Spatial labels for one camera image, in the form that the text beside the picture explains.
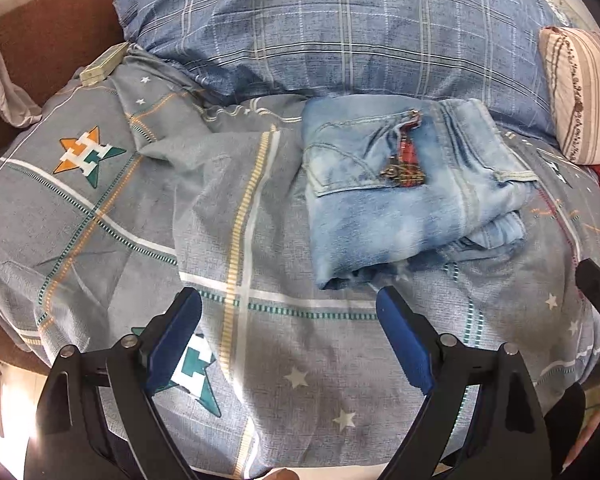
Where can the grey cloth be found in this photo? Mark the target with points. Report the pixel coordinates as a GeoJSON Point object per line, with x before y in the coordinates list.
{"type": "Point", "coordinates": [5, 90]}

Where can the brown headboard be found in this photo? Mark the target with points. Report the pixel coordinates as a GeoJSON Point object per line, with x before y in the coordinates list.
{"type": "Point", "coordinates": [55, 25]}

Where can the light blue denim pants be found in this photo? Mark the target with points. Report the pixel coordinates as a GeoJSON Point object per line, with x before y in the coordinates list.
{"type": "Point", "coordinates": [370, 210]}

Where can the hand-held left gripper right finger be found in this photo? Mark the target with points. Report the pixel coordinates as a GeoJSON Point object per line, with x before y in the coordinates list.
{"type": "Point", "coordinates": [405, 340]}

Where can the beige flat box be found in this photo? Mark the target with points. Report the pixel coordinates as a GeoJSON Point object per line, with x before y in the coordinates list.
{"type": "Point", "coordinates": [102, 65]}

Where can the blue plaid pillow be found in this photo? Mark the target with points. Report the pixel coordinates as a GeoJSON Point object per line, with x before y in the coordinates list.
{"type": "Point", "coordinates": [330, 35]}

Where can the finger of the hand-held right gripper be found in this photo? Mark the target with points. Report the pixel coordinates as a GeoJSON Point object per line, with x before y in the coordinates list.
{"type": "Point", "coordinates": [599, 285]}

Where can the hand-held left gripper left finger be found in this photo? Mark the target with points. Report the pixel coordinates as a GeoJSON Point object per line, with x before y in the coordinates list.
{"type": "Point", "coordinates": [177, 340]}

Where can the grey star printed duvet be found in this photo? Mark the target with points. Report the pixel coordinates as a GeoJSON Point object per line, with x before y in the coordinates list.
{"type": "Point", "coordinates": [180, 210]}

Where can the beige striped pillow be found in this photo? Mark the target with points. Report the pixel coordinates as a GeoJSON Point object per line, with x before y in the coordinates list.
{"type": "Point", "coordinates": [585, 95]}

